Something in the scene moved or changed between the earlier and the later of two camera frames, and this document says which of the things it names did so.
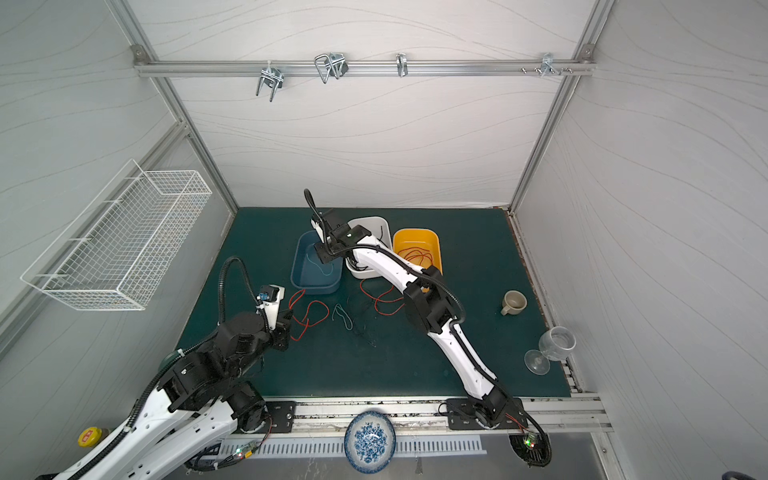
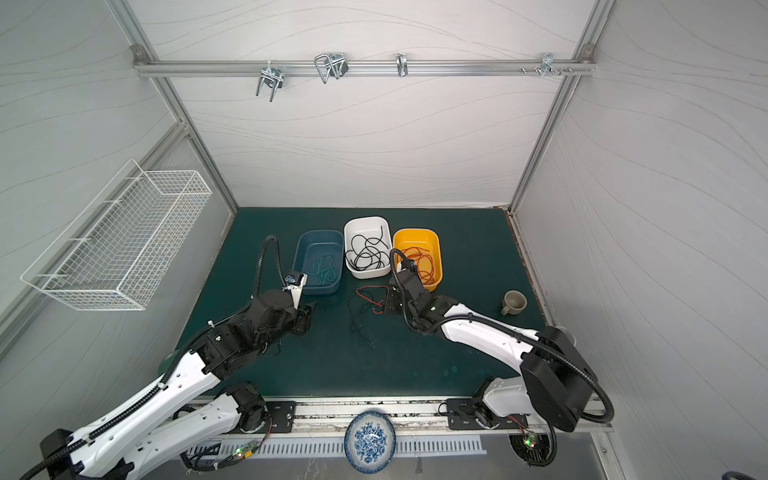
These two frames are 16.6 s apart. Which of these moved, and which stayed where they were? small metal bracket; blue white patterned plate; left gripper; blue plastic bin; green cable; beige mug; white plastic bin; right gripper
Moved: left gripper; right gripper; green cable
Stayed: white plastic bin; small metal bracket; blue white patterned plate; blue plastic bin; beige mug
